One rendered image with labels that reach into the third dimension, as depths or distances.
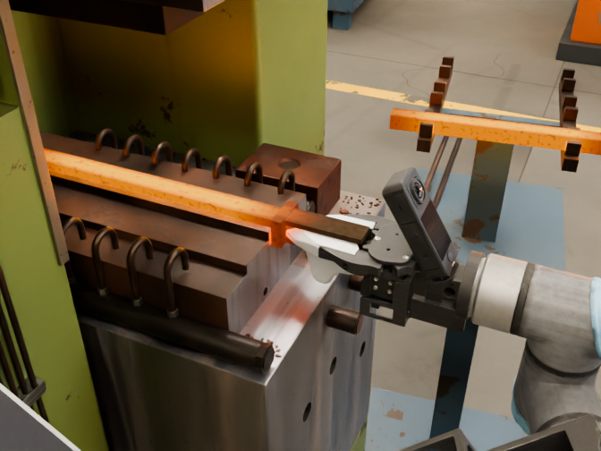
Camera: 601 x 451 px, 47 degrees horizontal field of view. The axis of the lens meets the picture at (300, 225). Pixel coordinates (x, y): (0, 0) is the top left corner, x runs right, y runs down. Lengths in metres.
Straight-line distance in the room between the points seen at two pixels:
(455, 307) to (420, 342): 1.38
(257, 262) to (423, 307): 0.19
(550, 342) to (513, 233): 0.62
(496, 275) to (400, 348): 1.38
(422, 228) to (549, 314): 0.14
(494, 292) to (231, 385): 0.28
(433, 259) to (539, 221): 0.69
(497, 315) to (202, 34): 0.56
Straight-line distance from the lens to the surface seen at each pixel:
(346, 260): 0.72
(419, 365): 2.03
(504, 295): 0.70
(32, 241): 0.67
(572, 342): 0.72
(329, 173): 0.92
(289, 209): 0.78
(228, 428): 0.79
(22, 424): 0.40
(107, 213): 0.84
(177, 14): 0.72
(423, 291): 0.75
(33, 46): 1.13
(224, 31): 0.99
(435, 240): 0.71
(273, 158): 0.95
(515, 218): 1.37
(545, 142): 1.08
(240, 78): 1.01
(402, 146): 3.10
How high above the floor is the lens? 1.44
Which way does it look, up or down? 34 degrees down
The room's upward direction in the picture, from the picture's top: straight up
